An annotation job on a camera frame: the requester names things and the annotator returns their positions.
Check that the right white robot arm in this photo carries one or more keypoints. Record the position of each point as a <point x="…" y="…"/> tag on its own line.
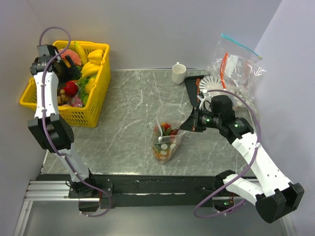
<point x="275" y="195"/>

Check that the toy watermelon slice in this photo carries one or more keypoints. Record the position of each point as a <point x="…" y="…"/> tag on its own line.
<point x="73" y="55"/>

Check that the clear zip bag blue seal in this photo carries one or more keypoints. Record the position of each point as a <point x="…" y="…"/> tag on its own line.
<point x="228" y="45"/>

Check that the black plastic tray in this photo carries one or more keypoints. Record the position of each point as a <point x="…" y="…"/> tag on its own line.
<point x="190" y="83"/>

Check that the yellow toy bell pepper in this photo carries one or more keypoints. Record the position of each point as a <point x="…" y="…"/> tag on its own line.
<point x="95" y="57"/>

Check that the striped white plate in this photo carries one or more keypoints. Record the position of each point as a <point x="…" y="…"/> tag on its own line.
<point x="210" y="83"/>

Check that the white ceramic mug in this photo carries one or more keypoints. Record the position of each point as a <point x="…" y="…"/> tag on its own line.
<point x="178" y="73"/>

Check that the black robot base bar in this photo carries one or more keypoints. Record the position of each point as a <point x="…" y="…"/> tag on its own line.
<point x="155" y="191"/>

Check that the green toy apple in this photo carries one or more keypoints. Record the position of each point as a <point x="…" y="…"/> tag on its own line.
<point x="85" y="99"/>

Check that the yellow plastic basket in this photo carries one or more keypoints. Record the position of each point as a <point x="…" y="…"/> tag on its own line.
<point x="88" y="115"/>

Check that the green toy grapes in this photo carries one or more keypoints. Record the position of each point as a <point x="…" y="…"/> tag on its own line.
<point x="81" y="83"/>

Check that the red toy strawberries bunch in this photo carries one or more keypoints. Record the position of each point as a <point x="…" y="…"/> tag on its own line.
<point x="165" y="129"/>

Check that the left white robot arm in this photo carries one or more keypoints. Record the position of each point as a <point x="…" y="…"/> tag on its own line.
<point x="48" y="127"/>

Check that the red toy apple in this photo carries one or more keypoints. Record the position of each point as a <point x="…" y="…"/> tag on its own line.
<point x="70" y="88"/>

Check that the clear zip bag orange seal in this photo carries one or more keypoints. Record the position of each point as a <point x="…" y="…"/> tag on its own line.
<point x="238" y="75"/>

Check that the polka dot zip bag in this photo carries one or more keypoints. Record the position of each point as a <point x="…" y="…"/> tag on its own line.
<point x="174" y="115"/>

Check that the yellow toy lemon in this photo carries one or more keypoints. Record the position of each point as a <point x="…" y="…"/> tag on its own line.
<point x="90" y="85"/>

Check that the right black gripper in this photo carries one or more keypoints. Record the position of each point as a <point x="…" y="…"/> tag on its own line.
<point x="192" y="123"/>

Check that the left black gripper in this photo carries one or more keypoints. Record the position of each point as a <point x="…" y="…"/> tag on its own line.
<point x="72" y="72"/>

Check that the yellow toy banana bunch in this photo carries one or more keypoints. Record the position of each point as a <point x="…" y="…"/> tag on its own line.
<point x="89" y="69"/>

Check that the brown toy longan bunch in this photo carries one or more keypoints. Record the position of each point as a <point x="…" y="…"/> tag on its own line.
<point x="63" y="98"/>

